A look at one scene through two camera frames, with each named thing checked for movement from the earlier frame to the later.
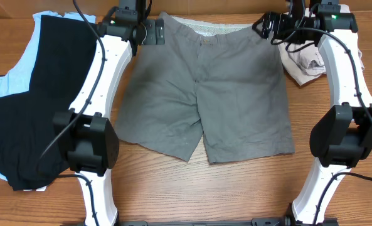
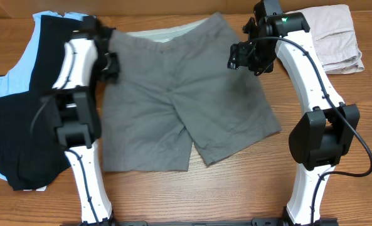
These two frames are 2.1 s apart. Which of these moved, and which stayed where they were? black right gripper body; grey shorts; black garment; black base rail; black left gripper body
Moved: black left gripper body; grey shorts; black right gripper body
Stayed: black garment; black base rail
